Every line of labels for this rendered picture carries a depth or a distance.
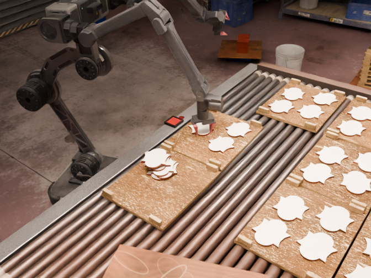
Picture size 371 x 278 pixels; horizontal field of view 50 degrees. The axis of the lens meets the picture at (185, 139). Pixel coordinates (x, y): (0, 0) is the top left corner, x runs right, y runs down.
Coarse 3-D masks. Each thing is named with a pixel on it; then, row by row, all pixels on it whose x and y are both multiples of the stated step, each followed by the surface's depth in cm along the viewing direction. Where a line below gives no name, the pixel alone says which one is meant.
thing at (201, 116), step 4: (208, 108) 197; (200, 112) 195; (204, 112) 195; (208, 112) 197; (192, 116) 201; (196, 116) 200; (200, 116) 196; (204, 116) 196; (208, 116) 198; (212, 116) 200; (196, 120) 198; (200, 120) 197; (204, 120) 197; (208, 120) 198; (212, 120) 199
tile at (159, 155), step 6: (156, 150) 186; (162, 150) 186; (150, 156) 183; (156, 156) 183; (162, 156) 182; (168, 156) 182; (144, 162) 181; (150, 162) 179; (156, 162) 179; (162, 162) 179; (150, 168) 177
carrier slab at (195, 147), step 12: (216, 120) 215; (228, 120) 215; (240, 120) 214; (180, 132) 208; (216, 132) 206; (252, 132) 205; (180, 144) 200; (192, 144) 199; (204, 144) 199; (240, 144) 197; (192, 156) 191; (204, 156) 191; (216, 156) 190; (228, 156) 190
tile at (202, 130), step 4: (200, 124) 211; (208, 124) 211; (192, 128) 209; (200, 128) 208; (204, 128) 208; (208, 128) 208; (192, 132) 205; (200, 132) 205; (204, 132) 205; (208, 132) 205
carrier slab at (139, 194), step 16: (176, 160) 190; (192, 160) 189; (128, 176) 182; (144, 176) 181; (176, 176) 180; (192, 176) 180; (208, 176) 179; (128, 192) 173; (144, 192) 173; (160, 192) 172; (176, 192) 172; (192, 192) 172; (128, 208) 165; (144, 208) 165; (160, 208) 165; (176, 208) 164
